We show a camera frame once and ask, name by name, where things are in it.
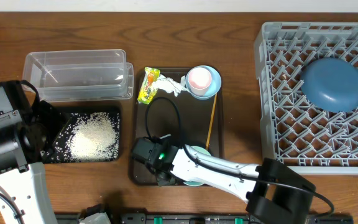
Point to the light blue small bowl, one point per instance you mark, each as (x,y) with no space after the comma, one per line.
(213,88)

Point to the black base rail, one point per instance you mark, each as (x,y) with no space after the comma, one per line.
(141,218)

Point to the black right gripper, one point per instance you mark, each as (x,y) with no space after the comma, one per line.
(163,182)

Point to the wooden chopstick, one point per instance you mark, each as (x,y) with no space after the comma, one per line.
(211,123)

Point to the brown serving tray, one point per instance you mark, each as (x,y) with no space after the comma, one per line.
(195,116)

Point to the dark blue bowl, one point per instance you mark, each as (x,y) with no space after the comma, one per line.
(331,84)

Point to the crumpled white tissue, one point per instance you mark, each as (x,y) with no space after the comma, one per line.
(169,85)

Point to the yellow green snack wrapper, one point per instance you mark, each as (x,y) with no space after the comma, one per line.
(147,92)

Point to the mint green bowl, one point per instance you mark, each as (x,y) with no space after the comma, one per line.
(193,183)

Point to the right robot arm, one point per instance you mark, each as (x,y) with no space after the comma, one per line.
(273,192)

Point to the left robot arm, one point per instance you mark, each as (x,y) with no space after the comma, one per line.
(27,133)

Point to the clear plastic bin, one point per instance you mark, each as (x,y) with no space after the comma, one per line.
(80,75)

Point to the grey dishwasher rack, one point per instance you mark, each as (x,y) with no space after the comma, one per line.
(311,141)

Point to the black waste tray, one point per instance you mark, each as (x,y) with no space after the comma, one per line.
(113,109)

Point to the white rice pile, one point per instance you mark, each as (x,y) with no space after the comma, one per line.
(93,137)

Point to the pink plastic cup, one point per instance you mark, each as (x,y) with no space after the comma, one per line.
(199,80)

